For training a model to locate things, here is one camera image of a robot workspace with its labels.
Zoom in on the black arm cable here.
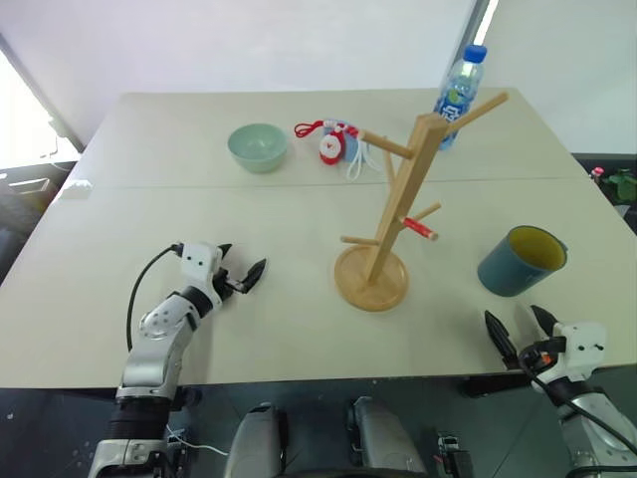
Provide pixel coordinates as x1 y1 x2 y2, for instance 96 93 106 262
125 242 186 351
519 348 637 452

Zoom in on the black table clamp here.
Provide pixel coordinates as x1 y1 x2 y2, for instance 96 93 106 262
459 371 534 398

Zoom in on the black window frame bar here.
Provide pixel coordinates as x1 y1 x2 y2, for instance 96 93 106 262
0 33 85 151

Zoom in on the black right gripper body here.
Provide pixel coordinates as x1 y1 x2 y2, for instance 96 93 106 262
517 336 569 373

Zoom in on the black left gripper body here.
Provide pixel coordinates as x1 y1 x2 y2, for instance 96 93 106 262
212 266 250 303

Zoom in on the light green bowl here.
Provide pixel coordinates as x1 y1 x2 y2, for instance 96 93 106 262
227 122 289 175

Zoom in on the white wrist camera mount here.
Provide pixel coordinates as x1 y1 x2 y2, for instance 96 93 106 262
179 241 225 311
552 322 609 385

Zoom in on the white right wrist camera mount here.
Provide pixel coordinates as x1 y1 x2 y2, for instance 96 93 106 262
552 322 609 385

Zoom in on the wooden mug tree stand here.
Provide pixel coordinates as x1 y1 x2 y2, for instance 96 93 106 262
333 90 511 312

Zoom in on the small black device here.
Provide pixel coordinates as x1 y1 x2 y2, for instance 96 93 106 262
434 431 475 478

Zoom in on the grey rounded robot leg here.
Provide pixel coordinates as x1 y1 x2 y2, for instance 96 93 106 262
345 395 427 478
223 401 291 478

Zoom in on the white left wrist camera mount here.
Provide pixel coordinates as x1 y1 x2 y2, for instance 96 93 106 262
179 241 225 311

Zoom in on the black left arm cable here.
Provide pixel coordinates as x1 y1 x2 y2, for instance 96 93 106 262
125 242 186 351

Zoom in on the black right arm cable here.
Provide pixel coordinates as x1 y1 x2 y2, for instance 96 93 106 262
519 348 637 452

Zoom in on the clear water bottle blue cap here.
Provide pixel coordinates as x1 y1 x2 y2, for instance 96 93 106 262
433 43 489 151

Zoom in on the red white knitted charm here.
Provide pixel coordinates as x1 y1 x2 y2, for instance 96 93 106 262
293 119 360 167

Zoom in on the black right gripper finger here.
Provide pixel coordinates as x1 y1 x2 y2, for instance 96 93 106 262
484 309 520 370
530 304 555 341

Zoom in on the green potted plant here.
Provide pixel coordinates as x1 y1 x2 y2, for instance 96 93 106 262
589 167 637 204

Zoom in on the thin white wire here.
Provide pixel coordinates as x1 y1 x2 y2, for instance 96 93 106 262
165 424 231 456

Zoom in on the blue mug yellow inside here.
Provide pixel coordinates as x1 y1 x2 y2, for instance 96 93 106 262
476 224 570 300

